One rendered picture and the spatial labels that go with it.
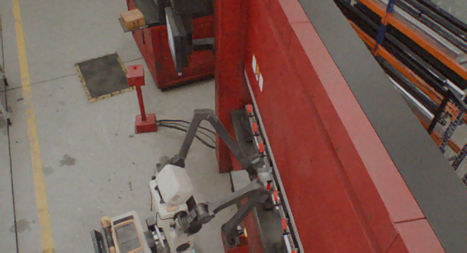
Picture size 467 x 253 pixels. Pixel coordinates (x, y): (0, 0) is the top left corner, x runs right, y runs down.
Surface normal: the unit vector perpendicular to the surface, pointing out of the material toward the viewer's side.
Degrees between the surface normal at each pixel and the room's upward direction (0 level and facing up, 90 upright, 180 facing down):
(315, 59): 0
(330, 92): 0
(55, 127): 0
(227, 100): 90
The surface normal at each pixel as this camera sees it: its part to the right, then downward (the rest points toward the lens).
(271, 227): 0.02, -0.71
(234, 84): 0.18, 0.70
